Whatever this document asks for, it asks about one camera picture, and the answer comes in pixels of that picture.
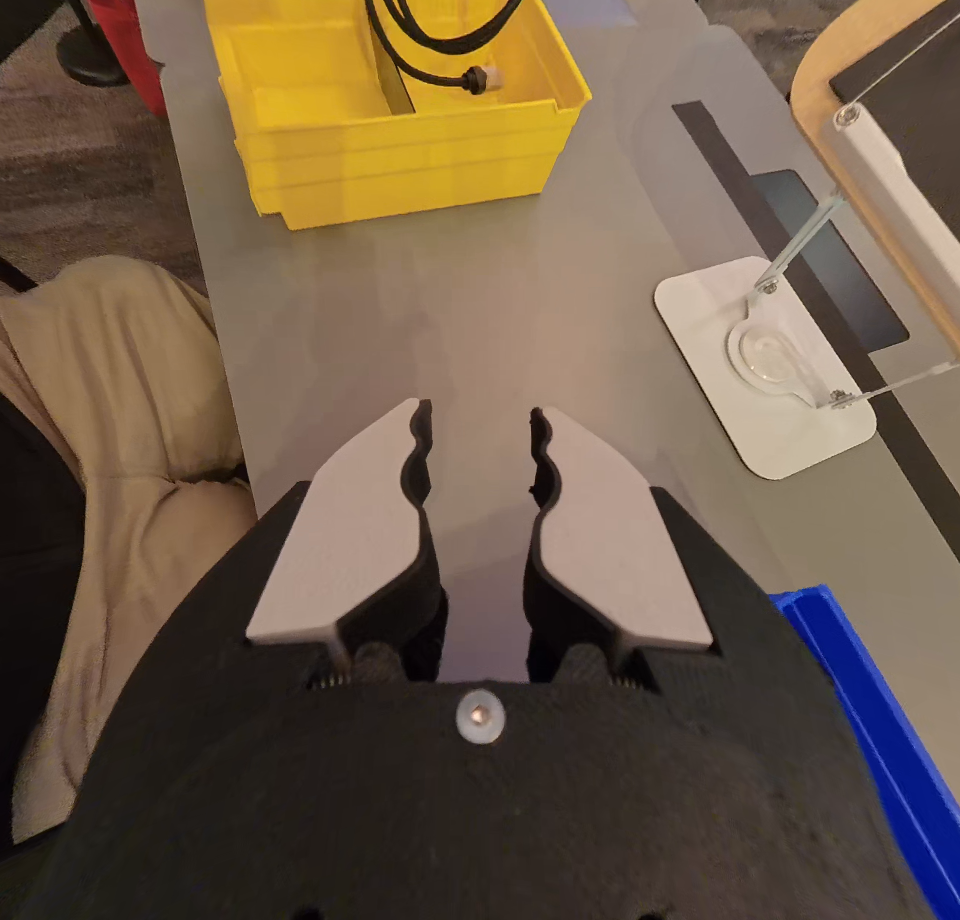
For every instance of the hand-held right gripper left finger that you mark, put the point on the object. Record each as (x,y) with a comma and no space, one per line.
(345,537)

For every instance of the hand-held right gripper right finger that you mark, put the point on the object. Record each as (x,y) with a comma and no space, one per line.
(615,545)

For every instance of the blue plastic bin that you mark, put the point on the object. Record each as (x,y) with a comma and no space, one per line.
(885,725)

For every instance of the white tilting stand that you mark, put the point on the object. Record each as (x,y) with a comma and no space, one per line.
(712,320)

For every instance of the person's leg in khaki pants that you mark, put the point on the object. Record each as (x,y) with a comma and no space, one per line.
(135,410)

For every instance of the person's black jacket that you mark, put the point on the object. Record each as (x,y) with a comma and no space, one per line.
(37,560)

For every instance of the yellow plastic bin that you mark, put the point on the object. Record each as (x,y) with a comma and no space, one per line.
(337,177)

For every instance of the wooden board with black mat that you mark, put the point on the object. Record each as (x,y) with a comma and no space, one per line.
(821,57)

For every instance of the black chair base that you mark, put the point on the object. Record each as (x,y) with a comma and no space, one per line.
(90,64)

